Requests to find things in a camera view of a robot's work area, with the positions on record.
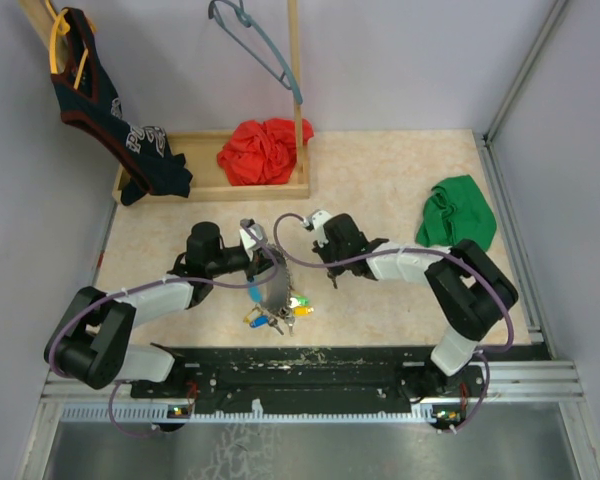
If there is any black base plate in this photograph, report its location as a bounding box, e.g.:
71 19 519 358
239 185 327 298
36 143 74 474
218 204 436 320
131 347 462 415

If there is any grey-blue clothes hanger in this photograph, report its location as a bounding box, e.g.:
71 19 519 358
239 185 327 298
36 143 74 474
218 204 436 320
207 0 304 105

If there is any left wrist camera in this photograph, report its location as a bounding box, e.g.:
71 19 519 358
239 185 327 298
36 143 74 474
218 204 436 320
239 219 268 260

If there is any yellow clothes hanger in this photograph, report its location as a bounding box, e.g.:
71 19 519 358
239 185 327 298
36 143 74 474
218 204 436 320
43 0 89 90

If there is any large metal keyring with keys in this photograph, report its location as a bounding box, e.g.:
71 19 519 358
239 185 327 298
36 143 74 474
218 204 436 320
243 240 313 336

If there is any wooden rack tray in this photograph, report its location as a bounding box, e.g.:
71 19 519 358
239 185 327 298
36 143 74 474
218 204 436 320
18 1 310 204

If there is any navy tank top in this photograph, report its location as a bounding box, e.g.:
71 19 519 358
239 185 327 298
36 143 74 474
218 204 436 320
49 7 193 206

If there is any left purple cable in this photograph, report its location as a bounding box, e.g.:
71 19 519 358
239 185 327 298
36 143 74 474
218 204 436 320
47 224 281 439

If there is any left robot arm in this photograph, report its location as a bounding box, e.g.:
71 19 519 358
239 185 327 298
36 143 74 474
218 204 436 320
44 219 282 397

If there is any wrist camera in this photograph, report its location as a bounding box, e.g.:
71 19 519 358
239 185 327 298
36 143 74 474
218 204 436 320
303 209 332 247
239 219 268 260

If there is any green cloth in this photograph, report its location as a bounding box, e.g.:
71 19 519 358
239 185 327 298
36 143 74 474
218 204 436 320
415 175 497 251

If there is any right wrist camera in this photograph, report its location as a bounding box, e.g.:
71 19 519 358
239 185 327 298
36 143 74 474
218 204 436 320
303 209 332 247

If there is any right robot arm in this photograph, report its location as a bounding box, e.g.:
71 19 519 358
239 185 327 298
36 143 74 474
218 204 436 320
304 210 519 396

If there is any red cloth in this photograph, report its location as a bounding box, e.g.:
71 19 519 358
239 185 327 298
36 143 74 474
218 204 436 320
216 118 297 186

